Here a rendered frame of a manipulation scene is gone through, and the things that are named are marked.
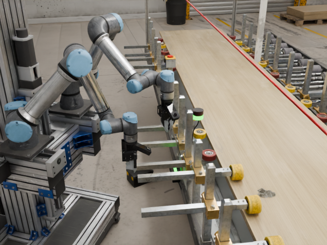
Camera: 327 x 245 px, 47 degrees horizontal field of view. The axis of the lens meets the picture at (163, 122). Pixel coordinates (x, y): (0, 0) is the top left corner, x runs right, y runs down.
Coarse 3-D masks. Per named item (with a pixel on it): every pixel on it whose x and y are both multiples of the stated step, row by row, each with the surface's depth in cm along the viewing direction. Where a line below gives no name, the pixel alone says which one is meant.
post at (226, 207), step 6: (222, 204) 135; (228, 204) 134; (222, 210) 135; (228, 210) 135; (222, 216) 136; (228, 216) 136; (222, 222) 137; (228, 222) 138; (222, 228) 139; (228, 228) 139; (222, 234) 140; (228, 234) 140; (222, 240) 141; (228, 240) 142
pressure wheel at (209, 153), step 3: (204, 150) 212; (207, 150) 212; (210, 150) 212; (213, 150) 212; (204, 153) 209; (207, 153) 210; (210, 153) 209; (213, 153) 209; (204, 156) 208; (207, 156) 207; (210, 156) 207; (213, 156) 207; (204, 159) 209; (207, 159) 208; (210, 159) 207; (213, 159) 208
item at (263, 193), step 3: (261, 189) 178; (261, 192) 178; (264, 192) 177; (267, 192) 176; (270, 192) 176; (273, 192) 177; (258, 195) 176; (261, 195) 176; (264, 195) 176; (267, 195) 176; (270, 195) 176; (273, 195) 176
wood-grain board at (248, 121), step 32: (160, 32) 460; (192, 32) 459; (192, 64) 350; (224, 64) 349; (256, 64) 349; (192, 96) 282; (224, 96) 282; (256, 96) 282; (224, 128) 237; (256, 128) 236; (288, 128) 236; (224, 160) 204; (256, 160) 204; (288, 160) 204; (320, 160) 203; (256, 192) 179; (288, 192) 179; (320, 192) 179; (256, 224) 160; (288, 224) 160; (320, 224) 160
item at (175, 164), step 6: (150, 162) 210; (156, 162) 210; (162, 162) 210; (168, 162) 210; (174, 162) 209; (180, 162) 209; (204, 162) 211; (210, 162) 211; (138, 168) 207; (144, 168) 208; (150, 168) 208; (156, 168) 209; (162, 168) 209
